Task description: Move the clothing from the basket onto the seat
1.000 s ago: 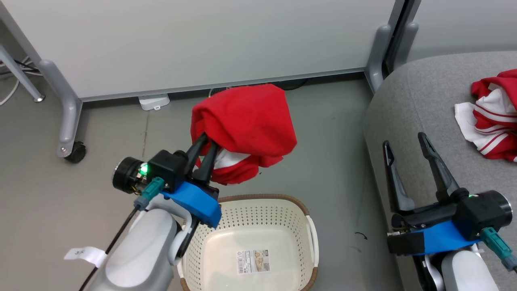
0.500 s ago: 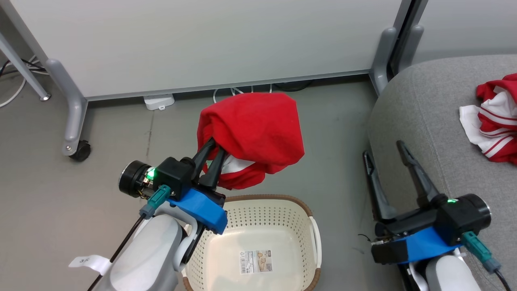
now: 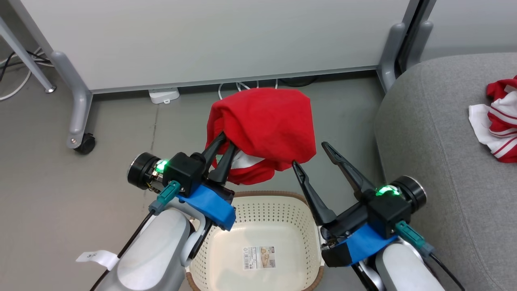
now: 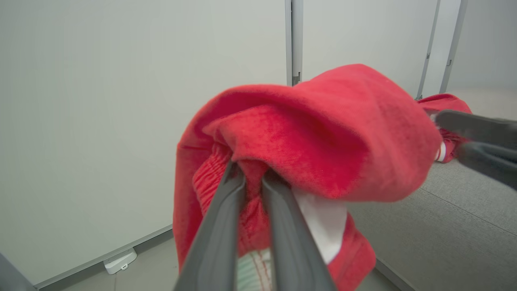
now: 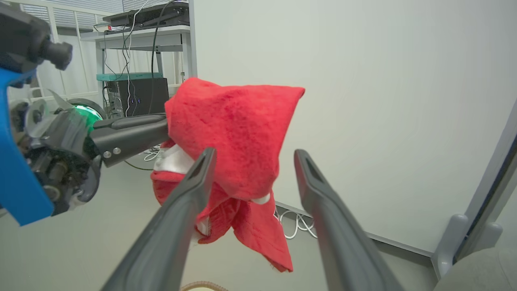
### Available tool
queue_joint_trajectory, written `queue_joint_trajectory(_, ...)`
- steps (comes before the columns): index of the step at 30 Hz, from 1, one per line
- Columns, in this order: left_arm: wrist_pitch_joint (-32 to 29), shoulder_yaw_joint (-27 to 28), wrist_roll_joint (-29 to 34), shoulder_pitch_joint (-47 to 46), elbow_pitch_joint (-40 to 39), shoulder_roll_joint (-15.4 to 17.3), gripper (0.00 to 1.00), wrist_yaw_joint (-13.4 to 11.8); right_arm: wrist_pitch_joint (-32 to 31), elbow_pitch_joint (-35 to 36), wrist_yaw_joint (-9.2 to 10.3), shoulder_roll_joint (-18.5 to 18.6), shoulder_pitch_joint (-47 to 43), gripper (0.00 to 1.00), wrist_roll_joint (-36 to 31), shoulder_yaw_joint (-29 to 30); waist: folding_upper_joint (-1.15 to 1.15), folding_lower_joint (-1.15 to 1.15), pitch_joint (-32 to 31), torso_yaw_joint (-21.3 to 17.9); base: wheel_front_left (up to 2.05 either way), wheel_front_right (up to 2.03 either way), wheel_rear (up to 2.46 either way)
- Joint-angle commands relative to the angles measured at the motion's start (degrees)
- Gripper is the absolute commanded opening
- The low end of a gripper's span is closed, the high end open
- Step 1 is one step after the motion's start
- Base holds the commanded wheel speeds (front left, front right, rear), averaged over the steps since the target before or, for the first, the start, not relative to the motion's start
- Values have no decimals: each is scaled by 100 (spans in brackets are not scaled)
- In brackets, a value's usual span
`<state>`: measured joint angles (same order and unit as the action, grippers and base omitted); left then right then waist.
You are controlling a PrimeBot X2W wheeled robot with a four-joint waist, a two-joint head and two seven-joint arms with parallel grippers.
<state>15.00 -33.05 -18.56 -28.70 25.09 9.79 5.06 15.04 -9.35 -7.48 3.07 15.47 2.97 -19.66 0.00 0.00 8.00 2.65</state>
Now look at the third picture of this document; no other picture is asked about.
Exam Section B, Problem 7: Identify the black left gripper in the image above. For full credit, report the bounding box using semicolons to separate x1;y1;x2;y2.
162;131;238;195

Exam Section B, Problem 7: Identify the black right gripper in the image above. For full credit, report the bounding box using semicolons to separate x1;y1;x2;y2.
292;141;412;240

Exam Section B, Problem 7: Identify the grey fabric sofa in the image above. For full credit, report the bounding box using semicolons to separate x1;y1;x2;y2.
374;53;517;291

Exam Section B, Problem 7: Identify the red and white striped garment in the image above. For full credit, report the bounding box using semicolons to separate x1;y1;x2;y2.
469;76;517;163

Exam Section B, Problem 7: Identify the cream perforated laundry basket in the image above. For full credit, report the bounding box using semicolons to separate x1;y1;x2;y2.
186;191;326;291

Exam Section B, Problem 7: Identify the white power adapter box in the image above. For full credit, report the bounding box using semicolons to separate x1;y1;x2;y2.
149;88;180;105

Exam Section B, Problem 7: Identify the white basket sticker label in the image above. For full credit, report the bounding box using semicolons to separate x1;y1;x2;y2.
243;246;276;270

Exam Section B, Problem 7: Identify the black caster wheel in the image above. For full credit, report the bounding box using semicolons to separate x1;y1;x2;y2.
75;133;97;155

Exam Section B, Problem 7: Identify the grey partition foot with caster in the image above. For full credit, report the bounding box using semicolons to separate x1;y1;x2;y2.
50;51;94;149

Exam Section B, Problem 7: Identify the grey slanted table leg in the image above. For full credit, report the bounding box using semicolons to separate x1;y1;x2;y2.
0;16;56;93

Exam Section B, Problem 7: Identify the pale grey partition panel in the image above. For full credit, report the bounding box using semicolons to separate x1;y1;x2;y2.
420;0;517;61

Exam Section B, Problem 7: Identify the teal left cable connector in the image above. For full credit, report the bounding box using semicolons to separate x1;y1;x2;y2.
148;181;181;215

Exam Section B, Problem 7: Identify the teal cable connector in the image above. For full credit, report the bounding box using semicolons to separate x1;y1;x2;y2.
395;220;435;257
148;181;181;215

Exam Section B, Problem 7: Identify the white looped cable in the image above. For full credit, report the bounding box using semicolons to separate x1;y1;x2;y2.
218;80;279;99

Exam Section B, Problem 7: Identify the teal right cable connector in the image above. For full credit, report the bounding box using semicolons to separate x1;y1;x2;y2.
395;220;435;257

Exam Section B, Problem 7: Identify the white partition panel grey frame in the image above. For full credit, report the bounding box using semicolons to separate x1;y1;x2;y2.
8;0;420;94

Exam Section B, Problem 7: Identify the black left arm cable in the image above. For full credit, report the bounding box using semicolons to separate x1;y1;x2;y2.
90;212;156;291

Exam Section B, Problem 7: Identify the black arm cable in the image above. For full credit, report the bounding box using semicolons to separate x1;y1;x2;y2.
90;212;156;291
428;251;465;291

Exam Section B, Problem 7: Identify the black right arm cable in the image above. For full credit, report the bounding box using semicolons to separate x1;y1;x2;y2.
428;251;465;291

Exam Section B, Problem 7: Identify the white paper cable tag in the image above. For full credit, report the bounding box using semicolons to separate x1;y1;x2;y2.
76;250;120;271

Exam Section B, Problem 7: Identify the black thin cable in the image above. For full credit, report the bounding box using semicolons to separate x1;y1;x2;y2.
0;51;53;81

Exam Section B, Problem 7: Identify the white floor cable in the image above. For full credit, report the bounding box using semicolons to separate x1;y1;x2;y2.
0;48;53;101

